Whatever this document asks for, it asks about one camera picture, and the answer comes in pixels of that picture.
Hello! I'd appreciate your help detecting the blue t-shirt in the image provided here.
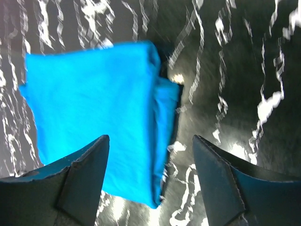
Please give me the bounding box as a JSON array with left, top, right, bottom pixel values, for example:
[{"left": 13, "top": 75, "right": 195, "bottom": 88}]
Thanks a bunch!
[{"left": 19, "top": 41, "right": 180, "bottom": 209}]

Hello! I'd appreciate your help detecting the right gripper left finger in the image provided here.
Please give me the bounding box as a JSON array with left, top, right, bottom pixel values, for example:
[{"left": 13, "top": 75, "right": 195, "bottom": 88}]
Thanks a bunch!
[{"left": 0, "top": 135, "right": 110, "bottom": 226}]

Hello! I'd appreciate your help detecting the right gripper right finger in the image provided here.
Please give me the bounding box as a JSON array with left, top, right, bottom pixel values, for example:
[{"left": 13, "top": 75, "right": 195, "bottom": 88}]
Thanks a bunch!
[{"left": 192, "top": 135, "right": 301, "bottom": 226}]

